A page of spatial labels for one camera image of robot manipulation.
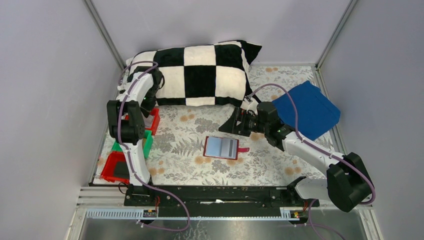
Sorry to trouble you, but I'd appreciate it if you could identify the red leather card holder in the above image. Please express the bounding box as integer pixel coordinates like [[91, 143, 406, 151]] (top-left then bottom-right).
[[203, 136, 250, 160]]

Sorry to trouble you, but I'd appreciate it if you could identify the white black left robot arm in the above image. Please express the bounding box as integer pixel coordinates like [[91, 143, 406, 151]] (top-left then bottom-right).
[[106, 62, 163, 199]]

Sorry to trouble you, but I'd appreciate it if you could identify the blue folded cloth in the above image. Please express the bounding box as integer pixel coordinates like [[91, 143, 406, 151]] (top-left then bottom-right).
[[288, 81, 341, 141]]

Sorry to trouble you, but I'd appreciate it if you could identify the red plastic bin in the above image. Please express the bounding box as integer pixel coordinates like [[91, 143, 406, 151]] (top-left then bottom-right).
[[120, 106, 160, 139], [100, 151, 130, 184]]

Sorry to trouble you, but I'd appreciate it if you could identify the grey slotted cable duct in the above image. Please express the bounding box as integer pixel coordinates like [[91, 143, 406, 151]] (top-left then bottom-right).
[[85, 207, 308, 221]]

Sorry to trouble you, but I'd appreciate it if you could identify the red plastic bin far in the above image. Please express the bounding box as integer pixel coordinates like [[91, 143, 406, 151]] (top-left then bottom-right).
[[120, 106, 160, 139]]

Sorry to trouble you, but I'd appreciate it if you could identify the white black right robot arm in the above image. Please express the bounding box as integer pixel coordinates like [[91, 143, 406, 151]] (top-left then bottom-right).
[[218, 102, 376, 212]]

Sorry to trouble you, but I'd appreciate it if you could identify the floral patterned table mat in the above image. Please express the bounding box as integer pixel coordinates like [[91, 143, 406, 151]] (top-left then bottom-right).
[[96, 65, 345, 187]]

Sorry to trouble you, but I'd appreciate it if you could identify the green plastic bin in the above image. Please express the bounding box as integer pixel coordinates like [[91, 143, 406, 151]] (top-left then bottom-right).
[[111, 130, 154, 159]]

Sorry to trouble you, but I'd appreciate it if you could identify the black white checkered pillow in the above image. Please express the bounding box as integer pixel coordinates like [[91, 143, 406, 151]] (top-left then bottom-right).
[[118, 40, 262, 110]]

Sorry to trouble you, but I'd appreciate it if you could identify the red plastic bin near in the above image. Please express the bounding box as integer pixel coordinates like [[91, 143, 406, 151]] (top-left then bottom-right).
[[100, 151, 130, 184]]

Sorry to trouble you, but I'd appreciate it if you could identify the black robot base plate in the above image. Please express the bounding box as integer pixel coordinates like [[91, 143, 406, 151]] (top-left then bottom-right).
[[124, 185, 320, 215]]

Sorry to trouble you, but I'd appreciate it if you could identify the grey striped credit card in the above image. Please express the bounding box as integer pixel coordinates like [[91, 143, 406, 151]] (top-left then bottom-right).
[[220, 138, 239, 159]]

